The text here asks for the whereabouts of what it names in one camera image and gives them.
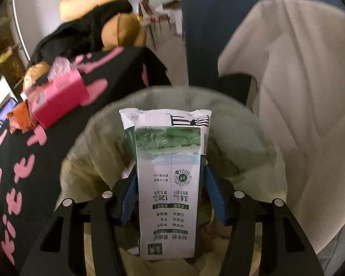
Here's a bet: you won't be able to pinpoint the white green milk carton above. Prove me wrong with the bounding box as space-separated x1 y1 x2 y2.
120 108 212 260

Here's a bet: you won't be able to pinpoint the grey-lined round trash bin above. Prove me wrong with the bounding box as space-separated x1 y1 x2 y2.
59 87 287 202

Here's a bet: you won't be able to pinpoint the black tablecloth with pink print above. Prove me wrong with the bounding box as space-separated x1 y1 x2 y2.
0 47 169 275

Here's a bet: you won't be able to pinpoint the pink cardboard box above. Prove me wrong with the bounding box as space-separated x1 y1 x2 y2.
24 69 89 128

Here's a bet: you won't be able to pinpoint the purple cloth on floor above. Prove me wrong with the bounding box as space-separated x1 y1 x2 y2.
0 98 17 128

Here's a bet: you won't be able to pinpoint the grey cloth over chair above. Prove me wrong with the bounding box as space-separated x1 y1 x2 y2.
218 0 345 252

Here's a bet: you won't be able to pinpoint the tan sofa cushions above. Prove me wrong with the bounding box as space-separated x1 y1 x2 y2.
23 0 146 90

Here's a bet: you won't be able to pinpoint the black garment on sofa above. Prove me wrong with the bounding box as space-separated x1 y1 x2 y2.
28 0 132 67

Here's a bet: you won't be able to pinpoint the beige dining chair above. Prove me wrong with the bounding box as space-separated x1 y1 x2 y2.
139 0 171 49

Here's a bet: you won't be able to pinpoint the wooden shelf cabinet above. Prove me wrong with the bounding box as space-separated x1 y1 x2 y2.
0 16 25 98

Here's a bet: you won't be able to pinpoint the navy blue panel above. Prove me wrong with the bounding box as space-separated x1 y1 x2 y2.
181 0 345 88

